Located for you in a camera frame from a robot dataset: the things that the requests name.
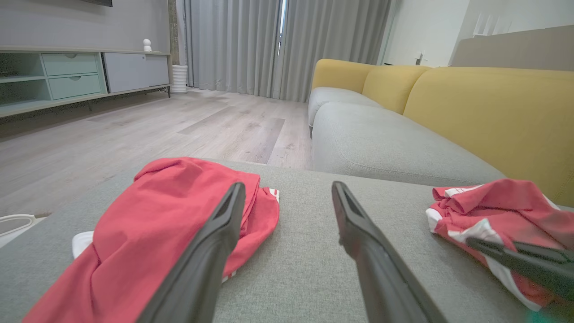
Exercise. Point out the white ribbed floor vase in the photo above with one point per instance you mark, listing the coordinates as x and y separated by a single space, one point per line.
180 79

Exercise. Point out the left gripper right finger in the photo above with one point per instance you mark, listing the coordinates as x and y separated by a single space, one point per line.
372 269

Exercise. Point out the white cabinet door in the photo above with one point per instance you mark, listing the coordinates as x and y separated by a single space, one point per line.
134 72

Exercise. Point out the red shorts with white trim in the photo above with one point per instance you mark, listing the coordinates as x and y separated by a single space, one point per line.
493 206

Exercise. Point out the grey pleated curtain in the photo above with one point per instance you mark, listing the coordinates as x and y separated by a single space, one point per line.
228 45
332 40

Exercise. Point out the small white figurine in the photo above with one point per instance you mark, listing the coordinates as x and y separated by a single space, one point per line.
147 45

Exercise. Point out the white plastic laundry basket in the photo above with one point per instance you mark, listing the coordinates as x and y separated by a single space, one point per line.
13 226

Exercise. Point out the small grey sofa seat cushion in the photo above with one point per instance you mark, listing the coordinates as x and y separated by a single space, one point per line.
332 96

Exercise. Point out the mint green TV cabinet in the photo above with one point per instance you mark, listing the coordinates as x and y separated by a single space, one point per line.
27 96

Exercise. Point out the black wall television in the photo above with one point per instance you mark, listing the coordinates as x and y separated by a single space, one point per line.
98 2

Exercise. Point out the white wall socket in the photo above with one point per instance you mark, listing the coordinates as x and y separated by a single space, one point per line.
419 57

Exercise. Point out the red Bulls basketball jersey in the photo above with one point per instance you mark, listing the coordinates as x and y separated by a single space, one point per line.
134 233

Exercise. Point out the large grey sofa seat cushion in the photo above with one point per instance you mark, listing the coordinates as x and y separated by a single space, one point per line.
381 143

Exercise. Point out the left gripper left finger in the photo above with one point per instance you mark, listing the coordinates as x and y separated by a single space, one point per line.
206 260

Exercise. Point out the mint green cabinet drawer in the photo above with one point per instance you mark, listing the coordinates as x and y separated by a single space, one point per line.
75 86
69 64

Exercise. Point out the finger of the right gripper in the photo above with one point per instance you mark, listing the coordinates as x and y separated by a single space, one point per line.
538 271
554 252

